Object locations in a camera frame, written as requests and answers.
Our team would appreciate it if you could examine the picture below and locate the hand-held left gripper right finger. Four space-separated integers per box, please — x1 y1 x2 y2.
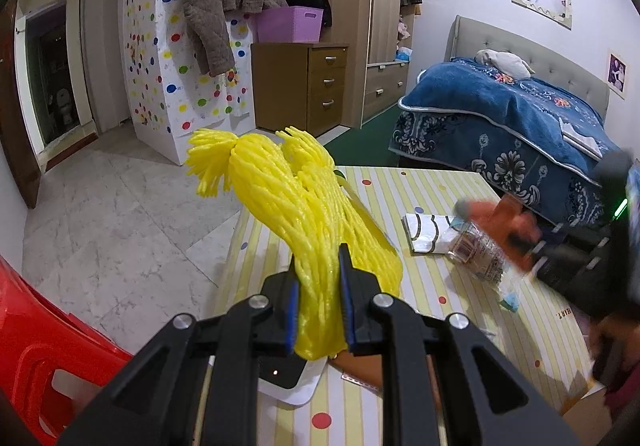
337 243 583 446

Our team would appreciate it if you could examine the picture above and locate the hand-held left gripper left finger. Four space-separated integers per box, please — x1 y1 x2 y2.
57 258 301 446

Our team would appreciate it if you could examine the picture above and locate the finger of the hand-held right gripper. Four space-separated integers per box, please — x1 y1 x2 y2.
525 221 571 277

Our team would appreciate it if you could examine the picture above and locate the red paper packet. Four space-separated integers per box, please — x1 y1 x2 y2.
457 196 543 272

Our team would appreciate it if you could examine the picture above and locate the clear plastic bottle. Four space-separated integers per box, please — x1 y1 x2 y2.
445 220 523 312

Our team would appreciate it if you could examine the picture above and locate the yellow foam net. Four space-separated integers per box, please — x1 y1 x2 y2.
185 126 403 361

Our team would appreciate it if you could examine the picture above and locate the white gold-striped packet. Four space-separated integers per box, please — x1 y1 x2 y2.
402 213 468 256

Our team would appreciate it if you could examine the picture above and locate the white pocket device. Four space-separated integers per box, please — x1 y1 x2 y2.
257 356 326 408

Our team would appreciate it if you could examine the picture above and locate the folded white cloth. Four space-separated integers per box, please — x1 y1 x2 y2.
562 121 603 159

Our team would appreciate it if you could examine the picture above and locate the yellow striped tablecloth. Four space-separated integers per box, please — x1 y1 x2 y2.
200 166 596 446

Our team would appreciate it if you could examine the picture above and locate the cardboard box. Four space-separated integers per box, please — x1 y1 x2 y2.
560 376 616 446

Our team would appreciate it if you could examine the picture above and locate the blue floral blanket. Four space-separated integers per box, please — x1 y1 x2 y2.
389 57 626 227

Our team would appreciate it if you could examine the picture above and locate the green floor mat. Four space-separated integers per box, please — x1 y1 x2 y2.
322 108 401 167

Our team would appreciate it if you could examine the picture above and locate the white plush toy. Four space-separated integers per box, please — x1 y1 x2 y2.
474 48 536 79

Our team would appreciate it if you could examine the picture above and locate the grey upholstered bed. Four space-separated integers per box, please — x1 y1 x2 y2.
445 15 612 127

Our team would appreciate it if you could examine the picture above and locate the wooden drawer cabinet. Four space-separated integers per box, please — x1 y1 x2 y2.
250 42 350 137

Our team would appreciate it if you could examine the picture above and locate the red plastic stool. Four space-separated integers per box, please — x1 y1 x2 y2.
0 253 133 439

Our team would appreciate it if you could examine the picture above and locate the white dotted cabinet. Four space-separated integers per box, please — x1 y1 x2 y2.
120 0 256 166

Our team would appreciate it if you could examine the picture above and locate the purple plastic basket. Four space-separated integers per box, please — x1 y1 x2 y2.
255 6 325 44

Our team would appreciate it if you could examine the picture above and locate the wooden wardrobe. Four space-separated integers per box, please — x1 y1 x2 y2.
350 0 418 127

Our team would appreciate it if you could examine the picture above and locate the brown wooden door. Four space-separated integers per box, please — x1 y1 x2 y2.
0 1 41 209

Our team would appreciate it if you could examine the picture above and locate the small wall picture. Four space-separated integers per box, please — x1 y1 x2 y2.
606 51 628 100

